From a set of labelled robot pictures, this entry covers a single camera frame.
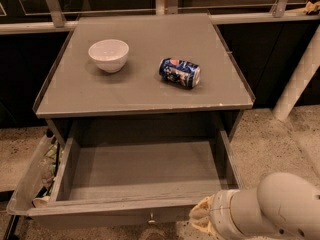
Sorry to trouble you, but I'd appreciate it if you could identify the grey top drawer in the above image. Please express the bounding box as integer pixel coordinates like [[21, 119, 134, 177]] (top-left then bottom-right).
[[29, 130, 241, 228]]

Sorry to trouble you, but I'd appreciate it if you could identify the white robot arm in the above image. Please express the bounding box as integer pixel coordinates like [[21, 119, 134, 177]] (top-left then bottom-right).
[[189, 173, 320, 240]]

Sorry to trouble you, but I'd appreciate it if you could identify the metal drawer knob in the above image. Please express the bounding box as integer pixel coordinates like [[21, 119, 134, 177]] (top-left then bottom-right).
[[147, 212, 157, 225]]

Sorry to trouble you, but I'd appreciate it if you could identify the blue soda can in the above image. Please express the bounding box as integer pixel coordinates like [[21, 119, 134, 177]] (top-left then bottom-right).
[[159, 58, 201, 89]]

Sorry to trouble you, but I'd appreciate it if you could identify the crumpled paper cup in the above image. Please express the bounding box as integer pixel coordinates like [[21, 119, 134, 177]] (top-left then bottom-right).
[[32, 196, 50, 208]]

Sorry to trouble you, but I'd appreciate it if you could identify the clear plastic bin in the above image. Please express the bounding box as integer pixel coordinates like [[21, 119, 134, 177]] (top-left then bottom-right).
[[7, 136, 62, 216]]

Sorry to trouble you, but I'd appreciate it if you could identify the grey wooden cabinet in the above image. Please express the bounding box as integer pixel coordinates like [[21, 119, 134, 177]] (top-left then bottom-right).
[[34, 14, 254, 138]]

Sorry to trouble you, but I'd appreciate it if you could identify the white ceramic bowl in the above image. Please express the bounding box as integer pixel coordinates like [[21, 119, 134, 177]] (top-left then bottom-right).
[[88, 39, 129, 73]]

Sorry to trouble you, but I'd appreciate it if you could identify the white support pole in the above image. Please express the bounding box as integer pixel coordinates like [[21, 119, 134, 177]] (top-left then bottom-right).
[[272, 26, 320, 121]]

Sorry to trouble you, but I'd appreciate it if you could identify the metal railing frame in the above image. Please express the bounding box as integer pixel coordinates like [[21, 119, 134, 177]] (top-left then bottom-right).
[[0, 0, 319, 34]]

